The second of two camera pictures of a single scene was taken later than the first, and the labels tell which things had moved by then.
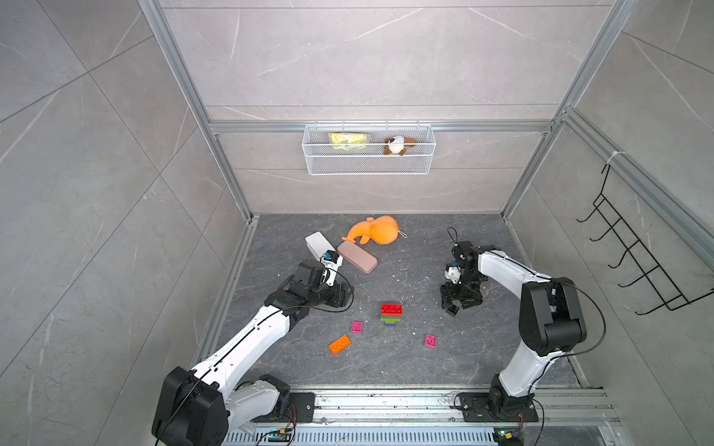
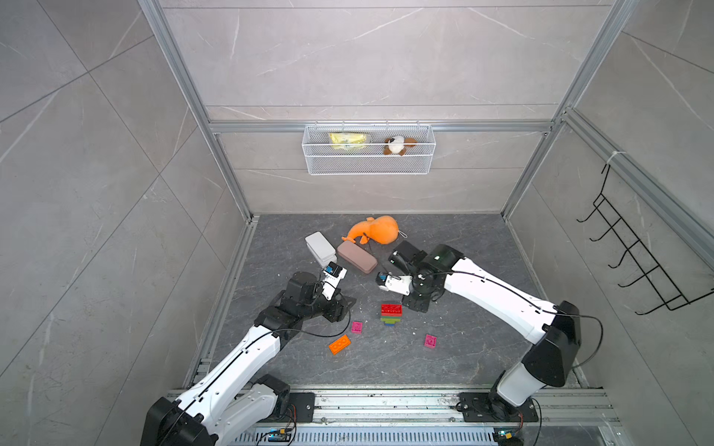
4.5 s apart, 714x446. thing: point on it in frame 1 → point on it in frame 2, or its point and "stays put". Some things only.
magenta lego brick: (429, 341) stays put
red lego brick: (391, 309) stays put
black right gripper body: (464, 291) → (416, 298)
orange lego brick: (340, 345) stays put
